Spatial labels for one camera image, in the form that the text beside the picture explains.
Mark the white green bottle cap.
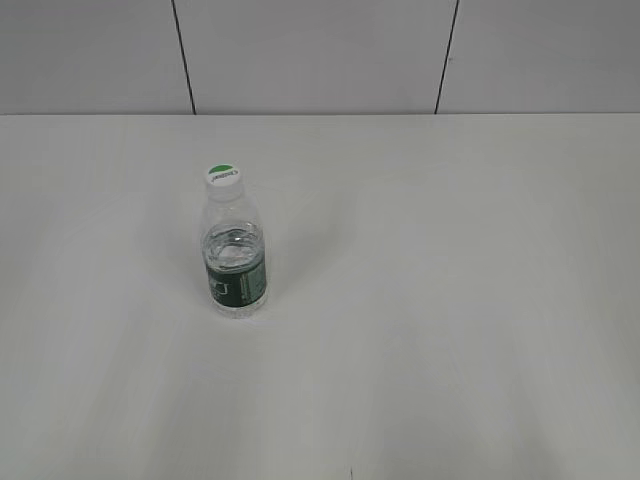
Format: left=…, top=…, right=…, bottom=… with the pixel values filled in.
left=206, top=164, right=244, bottom=198

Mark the clear Cestbon water bottle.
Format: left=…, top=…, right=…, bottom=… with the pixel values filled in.
left=200, top=194, right=268, bottom=318

